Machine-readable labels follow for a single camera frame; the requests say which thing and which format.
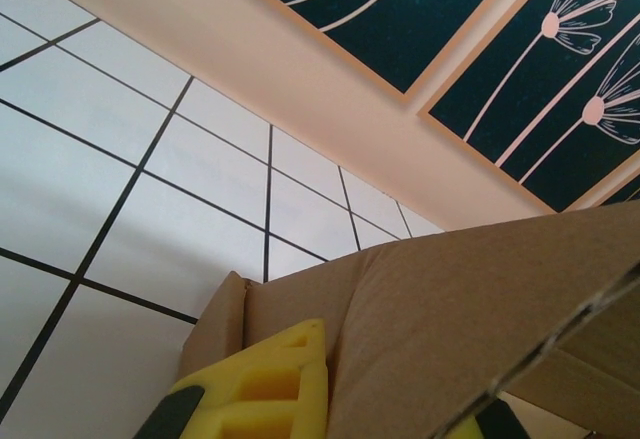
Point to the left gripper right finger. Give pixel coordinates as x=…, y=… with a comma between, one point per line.
x=495, y=416

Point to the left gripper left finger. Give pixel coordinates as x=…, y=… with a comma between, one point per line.
x=270, y=389

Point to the brown cardboard box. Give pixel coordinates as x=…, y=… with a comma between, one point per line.
x=450, y=309

